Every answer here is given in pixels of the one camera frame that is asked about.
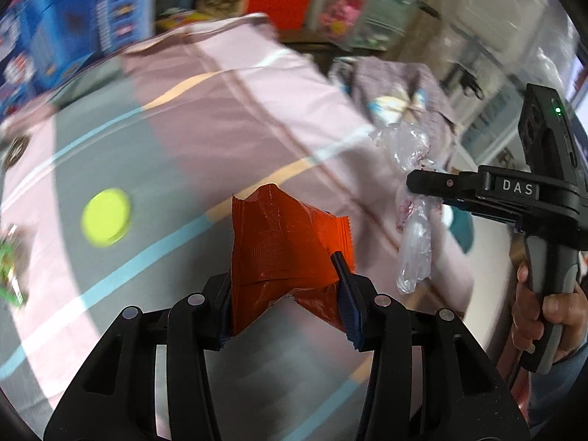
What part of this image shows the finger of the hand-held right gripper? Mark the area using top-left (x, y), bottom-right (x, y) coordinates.
top-left (441, 197), bottom-right (524, 233)
top-left (406, 169), bottom-right (481, 205)

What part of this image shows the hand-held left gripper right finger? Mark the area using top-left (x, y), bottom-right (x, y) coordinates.
top-left (330, 252), bottom-right (529, 441)

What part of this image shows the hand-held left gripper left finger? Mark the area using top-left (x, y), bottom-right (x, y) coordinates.
top-left (43, 273), bottom-right (235, 441)

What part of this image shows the clear plastic bag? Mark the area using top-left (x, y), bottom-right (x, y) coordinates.
top-left (369, 122), bottom-right (444, 295)

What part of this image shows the orange snack wrapper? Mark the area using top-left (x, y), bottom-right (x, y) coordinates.
top-left (230, 184), bottom-right (356, 336)

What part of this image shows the person's right forearm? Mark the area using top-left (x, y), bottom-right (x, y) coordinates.
top-left (496, 344), bottom-right (588, 428)

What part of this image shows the person's right hand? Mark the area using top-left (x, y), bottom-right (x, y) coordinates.
top-left (510, 264), bottom-right (588, 363)

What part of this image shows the grey striped blanket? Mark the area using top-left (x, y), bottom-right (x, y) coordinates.
top-left (351, 57), bottom-right (465, 157)

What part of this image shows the yellow-green round lid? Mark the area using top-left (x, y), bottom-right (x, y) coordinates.
top-left (81, 187), bottom-right (132, 245)

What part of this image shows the clear plastic storage container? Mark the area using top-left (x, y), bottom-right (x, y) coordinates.
top-left (308, 0), bottom-right (428, 51)

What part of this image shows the pink striped bed sheet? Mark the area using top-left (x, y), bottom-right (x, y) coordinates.
top-left (0, 13), bottom-right (476, 441)

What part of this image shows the green snack packet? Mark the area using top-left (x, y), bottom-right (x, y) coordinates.
top-left (0, 224), bottom-right (26, 308)

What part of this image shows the dark round badge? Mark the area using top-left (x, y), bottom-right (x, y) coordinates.
top-left (1, 134), bottom-right (29, 171)

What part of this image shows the blue printed box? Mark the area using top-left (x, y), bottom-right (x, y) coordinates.
top-left (0, 0), bottom-right (154, 118)

